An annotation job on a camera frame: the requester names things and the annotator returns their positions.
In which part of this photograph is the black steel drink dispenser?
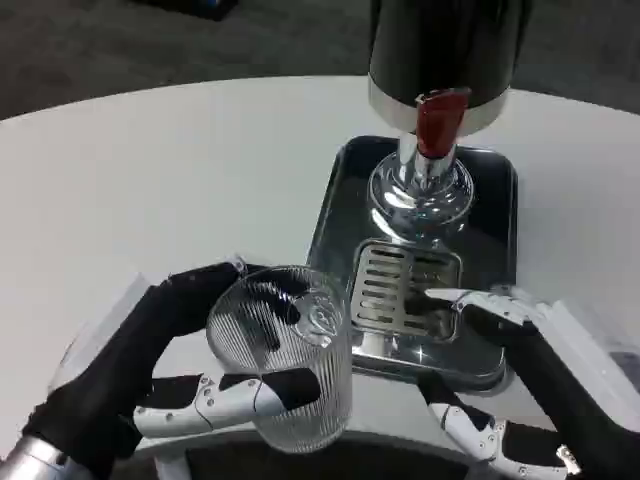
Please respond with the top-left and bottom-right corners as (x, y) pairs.
(366, 0), (527, 240)

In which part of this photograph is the steel slotted drip grid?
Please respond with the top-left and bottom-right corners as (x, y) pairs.
(351, 239), (464, 342)

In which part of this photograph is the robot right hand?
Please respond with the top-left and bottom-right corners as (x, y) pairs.
(418, 283), (640, 480)

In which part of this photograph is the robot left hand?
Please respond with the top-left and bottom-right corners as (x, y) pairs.
(22, 255), (322, 475)

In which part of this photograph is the clear ribbed glass cup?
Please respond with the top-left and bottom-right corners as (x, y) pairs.
(205, 266), (354, 455)

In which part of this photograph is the red tap lever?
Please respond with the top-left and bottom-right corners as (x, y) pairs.
(414, 87), (472, 157)

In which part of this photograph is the steel drip tray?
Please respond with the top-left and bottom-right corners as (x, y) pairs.
(304, 134), (519, 397)

